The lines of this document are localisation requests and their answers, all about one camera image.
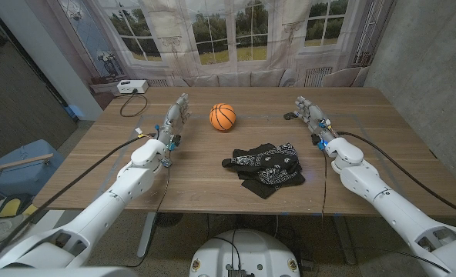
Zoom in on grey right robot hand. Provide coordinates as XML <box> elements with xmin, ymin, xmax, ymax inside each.
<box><xmin>293</xmin><ymin>95</ymin><xmax>340</xmax><ymax>145</ymax></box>

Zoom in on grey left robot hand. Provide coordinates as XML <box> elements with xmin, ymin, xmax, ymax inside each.
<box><xmin>157</xmin><ymin>92</ymin><xmax>193</xmax><ymax>146</ymax></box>

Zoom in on small orange basketball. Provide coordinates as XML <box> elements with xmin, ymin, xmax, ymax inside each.
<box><xmin>209</xmin><ymin>102</ymin><xmax>237</xmax><ymax>132</ymax></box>

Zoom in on black paisley bandana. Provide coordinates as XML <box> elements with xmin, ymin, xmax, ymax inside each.
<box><xmin>221</xmin><ymin>142</ymin><xmax>307</xmax><ymax>200</ymax></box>

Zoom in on white power box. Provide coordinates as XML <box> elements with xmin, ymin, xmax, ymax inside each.
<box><xmin>116</xmin><ymin>79</ymin><xmax>149</xmax><ymax>95</ymax></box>

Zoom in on printed window backdrop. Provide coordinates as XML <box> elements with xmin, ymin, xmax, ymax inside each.
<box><xmin>56</xmin><ymin>0</ymin><xmax>397</xmax><ymax>88</ymax></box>

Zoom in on black round floor object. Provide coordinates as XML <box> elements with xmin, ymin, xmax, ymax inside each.
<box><xmin>154</xmin><ymin>212</ymin><xmax>183</xmax><ymax>228</ymax></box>

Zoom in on grey metal table leg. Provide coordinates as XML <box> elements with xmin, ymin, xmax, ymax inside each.
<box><xmin>136</xmin><ymin>211</ymin><xmax>158</xmax><ymax>259</ymax></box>
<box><xmin>332</xmin><ymin>215</ymin><xmax>358</xmax><ymax>265</ymax></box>

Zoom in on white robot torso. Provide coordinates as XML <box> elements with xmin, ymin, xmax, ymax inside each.
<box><xmin>188</xmin><ymin>229</ymin><xmax>301</xmax><ymax>277</ymax></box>

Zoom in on blue storage container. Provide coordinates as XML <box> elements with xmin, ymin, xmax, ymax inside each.
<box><xmin>0</xmin><ymin>138</ymin><xmax>65</xmax><ymax>198</ymax></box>

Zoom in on yellow and black floor item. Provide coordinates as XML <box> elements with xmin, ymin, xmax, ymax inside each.
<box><xmin>0</xmin><ymin>194</ymin><xmax>40</xmax><ymax>220</ymax></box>

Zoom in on black power box cable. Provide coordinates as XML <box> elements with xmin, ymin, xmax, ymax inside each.
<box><xmin>119</xmin><ymin>91</ymin><xmax>149</xmax><ymax>118</ymax></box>

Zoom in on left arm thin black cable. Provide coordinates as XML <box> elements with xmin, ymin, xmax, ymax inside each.
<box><xmin>126</xmin><ymin>148</ymin><xmax>173</xmax><ymax>269</ymax></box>

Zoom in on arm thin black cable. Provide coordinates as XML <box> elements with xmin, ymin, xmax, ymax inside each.
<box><xmin>320</xmin><ymin>148</ymin><xmax>328</xmax><ymax>220</ymax></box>
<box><xmin>126</xmin><ymin>148</ymin><xmax>173</xmax><ymax>269</ymax></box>

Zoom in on left arm thick black cable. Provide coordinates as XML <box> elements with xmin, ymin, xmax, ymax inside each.
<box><xmin>0</xmin><ymin>132</ymin><xmax>158</xmax><ymax>262</ymax></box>

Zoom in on arm thick black cable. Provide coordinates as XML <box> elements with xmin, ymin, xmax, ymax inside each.
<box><xmin>0</xmin><ymin>132</ymin><xmax>158</xmax><ymax>262</ymax></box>
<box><xmin>336</xmin><ymin>131</ymin><xmax>456</xmax><ymax>220</ymax></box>

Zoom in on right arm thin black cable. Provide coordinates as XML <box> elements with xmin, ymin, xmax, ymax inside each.
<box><xmin>320</xmin><ymin>148</ymin><xmax>328</xmax><ymax>220</ymax></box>

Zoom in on right arm thick black cable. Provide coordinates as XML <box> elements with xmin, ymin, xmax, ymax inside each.
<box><xmin>336</xmin><ymin>131</ymin><xmax>456</xmax><ymax>220</ymax></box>

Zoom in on black torso cable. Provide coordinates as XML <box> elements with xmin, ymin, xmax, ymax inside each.
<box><xmin>211</xmin><ymin>229</ymin><xmax>243</xmax><ymax>270</ymax></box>

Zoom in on wooden bar handle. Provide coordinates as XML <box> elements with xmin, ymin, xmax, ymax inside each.
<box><xmin>0</xmin><ymin>152</ymin><xmax>55</xmax><ymax>174</ymax></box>

